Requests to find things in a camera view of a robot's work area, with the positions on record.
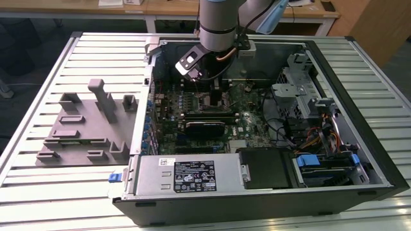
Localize black camera cable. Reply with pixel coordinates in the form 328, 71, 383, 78
200, 47, 240, 81

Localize black internal cable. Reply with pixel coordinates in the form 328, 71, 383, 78
260, 88, 295, 149

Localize CPU socket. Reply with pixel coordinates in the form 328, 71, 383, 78
195, 91, 234, 113

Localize black office chair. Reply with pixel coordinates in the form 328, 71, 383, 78
0, 18, 67, 77

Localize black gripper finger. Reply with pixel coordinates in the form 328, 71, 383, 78
210, 80, 223, 107

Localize blue case latch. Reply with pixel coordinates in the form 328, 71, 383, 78
108, 169, 124, 183

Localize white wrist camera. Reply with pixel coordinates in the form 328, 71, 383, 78
175, 44, 206, 81
236, 39, 258, 58

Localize black graphics card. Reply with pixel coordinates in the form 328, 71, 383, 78
183, 121, 226, 138

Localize wooden cabinet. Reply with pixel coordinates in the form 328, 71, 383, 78
328, 0, 411, 67

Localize metal socket cover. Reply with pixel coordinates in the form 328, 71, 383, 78
223, 78, 254, 108

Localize silver chipset heatsink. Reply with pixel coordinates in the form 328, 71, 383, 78
228, 140, 251, 149

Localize grey power supply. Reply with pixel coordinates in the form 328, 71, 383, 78
134, 154, 247, 196

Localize black PC case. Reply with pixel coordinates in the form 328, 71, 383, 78
111, 35, 411, 226

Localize wire locking lever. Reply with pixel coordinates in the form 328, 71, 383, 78
194, 79, 204, 98

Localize orange yellow power wires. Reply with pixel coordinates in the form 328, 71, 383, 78
303, 113, 342, 151

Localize grey parts rack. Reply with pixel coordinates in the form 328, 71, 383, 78
35, 78, 138, 167

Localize grey chair leg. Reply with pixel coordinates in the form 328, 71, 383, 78
0, 79, 15, 99

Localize blue disk carrier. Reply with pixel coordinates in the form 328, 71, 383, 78
295, 154, 362, 187

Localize black drive bay cover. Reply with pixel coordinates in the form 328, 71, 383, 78
238, 148, 298, 190

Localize green motherboard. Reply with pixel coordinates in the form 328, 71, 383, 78
150, 80, 280, 154

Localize metal drive cage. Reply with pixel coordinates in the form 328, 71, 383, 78
270, 54, 326, 121

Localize black expansion slot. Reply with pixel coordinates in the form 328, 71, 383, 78
175, 146, 215, 154

